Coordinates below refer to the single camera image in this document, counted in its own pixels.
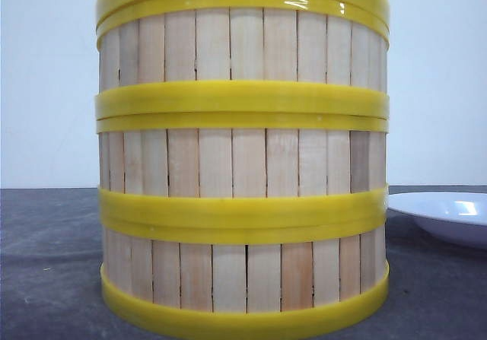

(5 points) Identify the bamboo steamer basket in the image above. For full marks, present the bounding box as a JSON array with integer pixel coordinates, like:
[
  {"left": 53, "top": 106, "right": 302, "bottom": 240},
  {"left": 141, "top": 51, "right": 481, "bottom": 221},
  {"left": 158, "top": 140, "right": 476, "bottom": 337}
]
[
  {"left": 99, "top": 117, "right": 386, "bottom": 242},
  {"left": 96, "top": 0, "right": 389, "bottom": 132},
  {"left": 100, "top": 226, "right": 389, "bottom": 339}
]

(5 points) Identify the white plate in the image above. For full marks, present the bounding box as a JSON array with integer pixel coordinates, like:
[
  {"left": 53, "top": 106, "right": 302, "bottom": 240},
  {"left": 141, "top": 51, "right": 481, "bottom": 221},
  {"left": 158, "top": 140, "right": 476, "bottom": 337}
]
[{"left": 388, "top": 192, "right": 486, "bottom": 249}]

